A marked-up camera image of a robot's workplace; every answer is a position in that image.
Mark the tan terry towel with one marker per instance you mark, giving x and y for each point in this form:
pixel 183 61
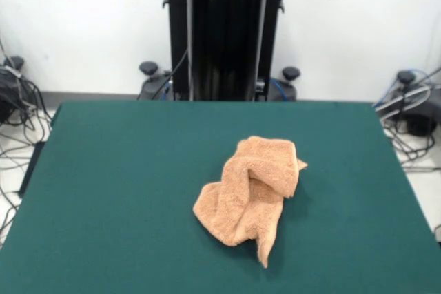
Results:
pixel 237 197

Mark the black round foot knob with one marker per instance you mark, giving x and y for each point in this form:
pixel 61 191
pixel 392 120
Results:
pixel 291 73
pixel 406 76
pixel 14 62
pixel 148 67

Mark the dark green tablecloth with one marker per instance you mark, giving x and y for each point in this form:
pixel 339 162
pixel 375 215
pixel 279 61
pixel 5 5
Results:
pixel 103 187

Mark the dark stand base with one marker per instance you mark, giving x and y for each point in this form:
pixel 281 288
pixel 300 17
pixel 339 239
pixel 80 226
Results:
pixel 7 97

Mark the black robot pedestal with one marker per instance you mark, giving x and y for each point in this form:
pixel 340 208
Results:
pixel 224 32

